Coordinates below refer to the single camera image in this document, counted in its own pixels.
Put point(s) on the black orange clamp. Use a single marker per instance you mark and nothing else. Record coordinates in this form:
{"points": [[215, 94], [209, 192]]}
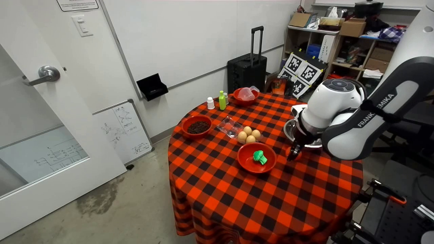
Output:
{"points": [[378, 189]]}

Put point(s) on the green broccoli toy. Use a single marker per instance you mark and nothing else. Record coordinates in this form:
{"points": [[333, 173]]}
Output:
{"points": [[260, 158]]}

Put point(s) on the silver door handle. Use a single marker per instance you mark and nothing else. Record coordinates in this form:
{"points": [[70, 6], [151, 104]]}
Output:
{"points": [[47, 74]]}

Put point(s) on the silver metal bowl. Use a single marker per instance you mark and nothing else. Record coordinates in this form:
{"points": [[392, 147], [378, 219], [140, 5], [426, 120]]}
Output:
{"points": [[296, 115]]}

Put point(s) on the black suitcase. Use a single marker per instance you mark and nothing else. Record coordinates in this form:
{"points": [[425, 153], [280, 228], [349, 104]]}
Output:
{"points": [[246, 71]]}

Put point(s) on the beige egg toy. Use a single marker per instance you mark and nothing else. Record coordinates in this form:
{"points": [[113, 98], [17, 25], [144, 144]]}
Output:
{"points": [[242, 138], [250, 139], [247, 129]]}

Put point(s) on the red black checkered tablecloth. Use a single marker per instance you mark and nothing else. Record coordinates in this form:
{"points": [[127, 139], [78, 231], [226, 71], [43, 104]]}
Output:
{"points": [[217, 201]]}

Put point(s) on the green plastic bottle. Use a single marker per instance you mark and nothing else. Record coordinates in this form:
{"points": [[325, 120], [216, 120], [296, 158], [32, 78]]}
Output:
{"points": [[222, 101]]}

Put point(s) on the red bowl with pink contents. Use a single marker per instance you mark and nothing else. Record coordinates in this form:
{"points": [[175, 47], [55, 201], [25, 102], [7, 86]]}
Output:
{"points": [[245, 97]]}

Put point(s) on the wooden storage shelf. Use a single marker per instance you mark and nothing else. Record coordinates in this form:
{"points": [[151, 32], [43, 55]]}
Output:
{"points": [[354, 52]]}

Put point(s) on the red bowl with dark contents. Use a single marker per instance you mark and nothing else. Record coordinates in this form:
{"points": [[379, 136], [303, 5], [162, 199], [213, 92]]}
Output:
{"points": [[196, 127]]}

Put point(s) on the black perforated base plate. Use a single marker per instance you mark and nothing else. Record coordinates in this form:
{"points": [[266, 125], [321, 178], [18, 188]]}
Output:
{"points": [[386, 222]]}

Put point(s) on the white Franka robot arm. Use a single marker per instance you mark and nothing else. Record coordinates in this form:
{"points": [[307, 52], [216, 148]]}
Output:
{"points": [[346, 123]]}

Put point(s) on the small white bottle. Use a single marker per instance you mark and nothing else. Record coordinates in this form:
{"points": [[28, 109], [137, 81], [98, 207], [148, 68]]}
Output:
{"points": [[211, 104]]}

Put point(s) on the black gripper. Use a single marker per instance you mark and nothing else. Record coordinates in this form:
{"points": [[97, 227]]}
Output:
{"points": [[300, 139]]}

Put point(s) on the small whiteboard on floor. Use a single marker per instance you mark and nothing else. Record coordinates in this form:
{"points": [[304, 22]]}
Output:
{"points": [[124, 131]]}

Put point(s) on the red bowl near front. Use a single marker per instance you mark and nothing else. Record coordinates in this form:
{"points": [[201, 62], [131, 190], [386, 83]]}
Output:
{"points": [[245, 158]]}

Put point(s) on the fiducial marker board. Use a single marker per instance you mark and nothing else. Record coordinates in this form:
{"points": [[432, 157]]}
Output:
{"points": [[302, 73]]}

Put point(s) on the white door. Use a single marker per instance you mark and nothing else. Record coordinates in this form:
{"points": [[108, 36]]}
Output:
{"points": [[52, 147]]}

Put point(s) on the black wall tray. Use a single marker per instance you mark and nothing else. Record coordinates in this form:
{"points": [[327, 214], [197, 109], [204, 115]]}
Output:
{"points": [[152, 87]]}

